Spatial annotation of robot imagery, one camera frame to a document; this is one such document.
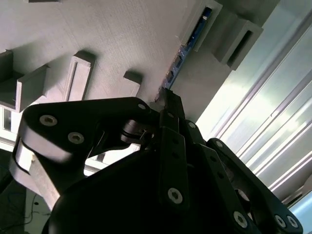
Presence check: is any blue RAM stick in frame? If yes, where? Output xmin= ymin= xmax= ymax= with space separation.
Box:
xmin=156 ymin=6 xmax=213 ymax=101

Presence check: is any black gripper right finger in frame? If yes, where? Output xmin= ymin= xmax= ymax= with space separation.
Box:
xmin=170 ymin=91 xmax=304 ymax=234

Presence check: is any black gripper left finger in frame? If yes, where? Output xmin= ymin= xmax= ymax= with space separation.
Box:
xmin=9 ymin=89 xmax=191 ymax=218

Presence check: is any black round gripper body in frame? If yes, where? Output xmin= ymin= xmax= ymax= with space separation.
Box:
xmin=42 ymin=149 xmax=236 ymax=234

